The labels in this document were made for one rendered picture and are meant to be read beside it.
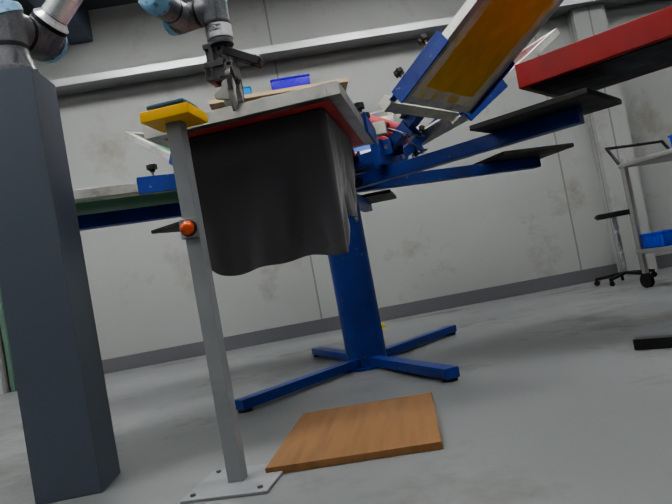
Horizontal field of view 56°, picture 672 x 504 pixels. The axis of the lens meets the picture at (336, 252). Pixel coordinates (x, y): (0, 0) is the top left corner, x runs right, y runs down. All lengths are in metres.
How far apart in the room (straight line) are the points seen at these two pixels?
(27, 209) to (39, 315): 0.29
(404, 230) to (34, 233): 4.20
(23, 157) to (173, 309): 3.90
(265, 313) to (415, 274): 1.38
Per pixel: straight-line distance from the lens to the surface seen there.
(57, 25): 2.24
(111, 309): 5.87
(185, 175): 1.66
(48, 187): 1.94
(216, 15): 1.92
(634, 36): 2.37
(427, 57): 2.59
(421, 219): 5.76
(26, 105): 2.01
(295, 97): 1.80
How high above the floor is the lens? 0.46
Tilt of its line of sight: 2 degrees up
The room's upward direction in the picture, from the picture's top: 10 degrees counter-clockwise
